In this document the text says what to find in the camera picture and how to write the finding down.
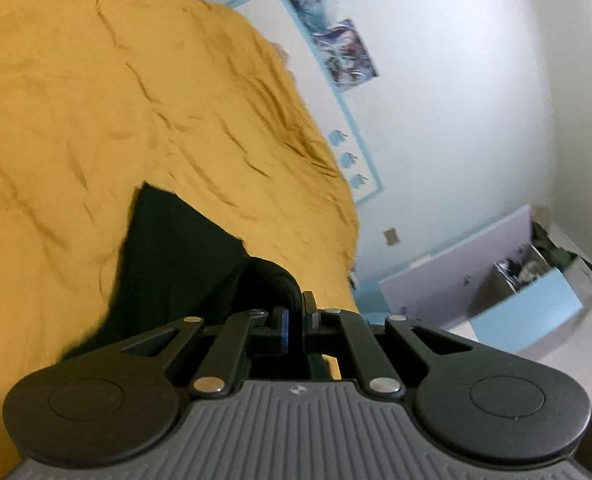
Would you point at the white blue bed headboard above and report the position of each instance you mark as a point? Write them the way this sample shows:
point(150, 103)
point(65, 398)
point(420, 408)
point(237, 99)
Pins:
point(278, 22)

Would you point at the wall light switch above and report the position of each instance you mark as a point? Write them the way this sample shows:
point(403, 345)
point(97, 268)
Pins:
point(391, 237)

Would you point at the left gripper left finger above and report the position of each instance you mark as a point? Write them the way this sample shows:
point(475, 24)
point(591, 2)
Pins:
point(250, 344)

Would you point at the mustard yellow quilt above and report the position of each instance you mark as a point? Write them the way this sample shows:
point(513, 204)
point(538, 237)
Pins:
point(99, 97)

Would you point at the black long sleeve shirt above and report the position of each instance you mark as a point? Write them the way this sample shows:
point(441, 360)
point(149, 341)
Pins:
point(176, 263)

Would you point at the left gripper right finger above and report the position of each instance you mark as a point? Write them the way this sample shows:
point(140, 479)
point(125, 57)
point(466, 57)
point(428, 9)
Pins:
point(346, 337)

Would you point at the blue purple wardrobe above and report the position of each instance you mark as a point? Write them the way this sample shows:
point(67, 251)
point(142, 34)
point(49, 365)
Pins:
point(497, 288)

